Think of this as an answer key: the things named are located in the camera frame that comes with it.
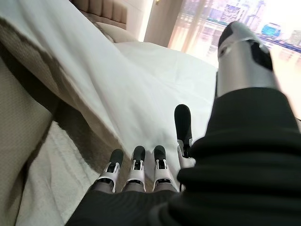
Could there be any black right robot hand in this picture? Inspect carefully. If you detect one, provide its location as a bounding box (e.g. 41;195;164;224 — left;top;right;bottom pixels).
65;21;301;226

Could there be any white duvet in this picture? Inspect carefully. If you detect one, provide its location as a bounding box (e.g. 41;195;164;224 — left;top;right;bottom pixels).
0;0;219;170

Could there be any beige bed blanket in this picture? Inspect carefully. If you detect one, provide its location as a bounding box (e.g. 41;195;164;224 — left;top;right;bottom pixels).
0;16;132;226

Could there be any sheer beige curtain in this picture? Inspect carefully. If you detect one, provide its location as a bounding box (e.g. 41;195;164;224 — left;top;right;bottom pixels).
168;0;226;59

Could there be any large beige pillow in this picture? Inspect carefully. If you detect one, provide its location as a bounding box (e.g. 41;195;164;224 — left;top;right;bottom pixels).
81;11;139;43

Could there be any brown tufted headboard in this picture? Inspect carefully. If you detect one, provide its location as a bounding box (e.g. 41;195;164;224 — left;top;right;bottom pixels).
71;0;129;24

